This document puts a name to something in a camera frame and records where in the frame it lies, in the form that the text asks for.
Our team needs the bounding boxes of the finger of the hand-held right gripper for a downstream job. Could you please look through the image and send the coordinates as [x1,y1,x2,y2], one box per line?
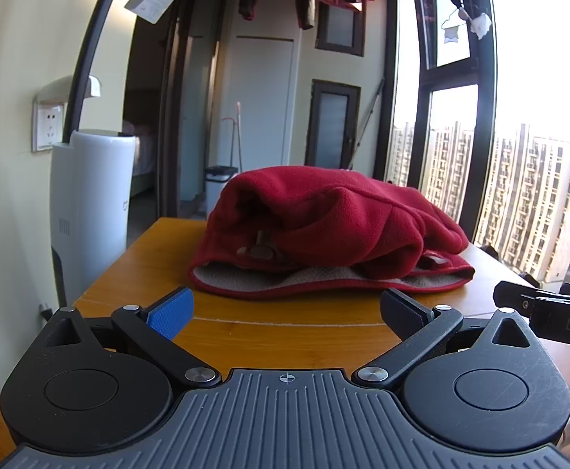
[492,280,566,311]

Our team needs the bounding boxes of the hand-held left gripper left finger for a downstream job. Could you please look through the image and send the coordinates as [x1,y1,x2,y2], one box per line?
[41,287,223,392]

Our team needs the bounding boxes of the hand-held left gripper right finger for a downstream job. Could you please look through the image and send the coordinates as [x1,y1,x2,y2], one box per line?
[351,287,536,392]

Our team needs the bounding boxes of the red fleece jacket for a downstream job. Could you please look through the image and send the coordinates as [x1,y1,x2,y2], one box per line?
[188,166,476,301]

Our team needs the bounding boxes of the apartment buildings outside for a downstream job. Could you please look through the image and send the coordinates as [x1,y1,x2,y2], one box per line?
[385,121,570,289]

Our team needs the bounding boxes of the white upright vacuum cleaner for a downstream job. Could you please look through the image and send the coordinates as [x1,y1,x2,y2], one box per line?
[49,0,136,306]

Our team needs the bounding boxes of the white trash can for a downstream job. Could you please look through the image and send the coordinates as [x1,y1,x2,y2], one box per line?
[203,166,239,220]

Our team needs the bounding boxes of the dark framed window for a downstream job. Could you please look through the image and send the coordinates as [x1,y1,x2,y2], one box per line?
[305,78,362,171]

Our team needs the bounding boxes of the white door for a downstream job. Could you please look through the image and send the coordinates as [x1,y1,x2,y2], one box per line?
[226,34,299,172]

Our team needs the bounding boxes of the white plush ornament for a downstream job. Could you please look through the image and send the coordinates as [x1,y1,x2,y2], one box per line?
[470,12,493,41]

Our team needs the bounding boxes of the white wall socket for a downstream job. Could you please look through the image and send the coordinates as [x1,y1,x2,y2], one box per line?
[32,75,102,153]

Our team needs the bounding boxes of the wire clothes hanger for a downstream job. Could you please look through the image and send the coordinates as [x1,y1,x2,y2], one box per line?
[440,6,471,46]

